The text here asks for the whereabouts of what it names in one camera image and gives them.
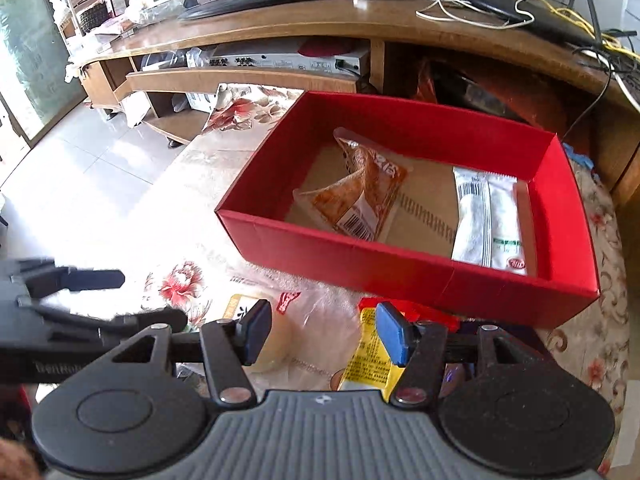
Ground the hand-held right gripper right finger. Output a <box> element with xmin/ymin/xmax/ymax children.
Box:
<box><xmin>375</xmin><ymin>301</ymin><xmax>558</xmax><ymax>408</ymax></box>

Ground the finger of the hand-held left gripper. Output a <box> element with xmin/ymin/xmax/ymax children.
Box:
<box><xmin>20</xmin><ymin>304</ymin><xmax>189</xmax><ymax>342</ymax></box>
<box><xmin>22</xmin><ymin>265</ymin><xmax>126</xmax><ymax>297</ymax></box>

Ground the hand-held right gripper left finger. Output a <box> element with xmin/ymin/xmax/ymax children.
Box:
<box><xmin>107</xmin><ymin>299</ymin><xmax>273</xmax><ymax>406</ymax></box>

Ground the round cake packet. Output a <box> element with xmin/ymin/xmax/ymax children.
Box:
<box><xmin>225</xmin><ymin>287</ymin><xmax>351</xmax><ymax>376</ymax></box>

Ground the red yellow snack packet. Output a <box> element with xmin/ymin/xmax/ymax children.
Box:
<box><xmin>337</xmin><ymin>297</ymin><xmax>461</xmax><ymax>393</ymax></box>

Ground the red cardboard box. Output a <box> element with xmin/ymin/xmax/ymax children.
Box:
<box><xmin>215</xmin><ymin>91</ymin><xmax>601</xmax><ymax>330</ymax></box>

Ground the orange snack packet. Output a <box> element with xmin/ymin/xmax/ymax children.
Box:
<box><xmin>292</xmin><ymin>127</ymin><xmax>415</xmax><ymax>242</ymax></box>

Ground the white snack packet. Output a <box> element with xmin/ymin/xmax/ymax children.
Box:
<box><xmin>451</xmin><ymin>166</ymin><xmax>530</xmax><ymax>277</ymax></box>

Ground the person's left forearm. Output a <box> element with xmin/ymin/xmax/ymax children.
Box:
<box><xmin>0</xmin><ymin>385</ymin><xmax>41</xmax><ymax>480</ymax></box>

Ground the floral tablecloth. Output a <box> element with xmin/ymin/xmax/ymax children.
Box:
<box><xmin>127</xmin><ymin>82</ymin><xmax>633</xmax><ymax>463</ymax></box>

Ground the white box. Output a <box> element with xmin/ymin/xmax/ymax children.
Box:
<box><xmin>186</xmin><ymin>92</ymin><xmax>219</xmax><ymax>114</ymax></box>

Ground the orange plastic bag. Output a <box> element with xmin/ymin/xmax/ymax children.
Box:
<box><xmin>412</xmin><ymin>57</ymin><xmax>568</xmax><ymax>133</ymax></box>

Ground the blue plastic piece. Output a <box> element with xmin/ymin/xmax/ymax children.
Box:
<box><xmin>562</xmin><ymin>142</ymin><xmax>597</xmax><ymax>172</ymax></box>

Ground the woven basket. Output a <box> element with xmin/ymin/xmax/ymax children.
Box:
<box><xmin>74</xmin><ymin>2</ymin><xmax>112</xmax><ymax>37</ymax></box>

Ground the silver media player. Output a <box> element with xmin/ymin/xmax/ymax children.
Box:
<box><xmin>207</xmin><ymin>42</ymin><xmax>372</xmax><ymax>79</ymax></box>

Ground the red flat object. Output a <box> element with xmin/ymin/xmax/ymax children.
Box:
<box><xmin>298</xmin><ymin>37</ymin><xmax>356</xmax><ymax>59</ymax></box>

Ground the wooden tv stand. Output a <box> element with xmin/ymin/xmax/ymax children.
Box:
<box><xmin>60</xmin><ymin>0</ymin><xmax>640</xmax><ymax>206</ymax></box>

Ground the black cable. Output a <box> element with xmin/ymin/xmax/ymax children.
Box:
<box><xmin>560</xmin><ymin>45</ymin><xmax>640</xmax><ymax>142</ymax></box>

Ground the yellow cable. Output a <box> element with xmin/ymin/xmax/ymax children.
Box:
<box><xmin>515</xmin><ymin>0</ymin><xmax>640</xmax><ymax>61</ymax></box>

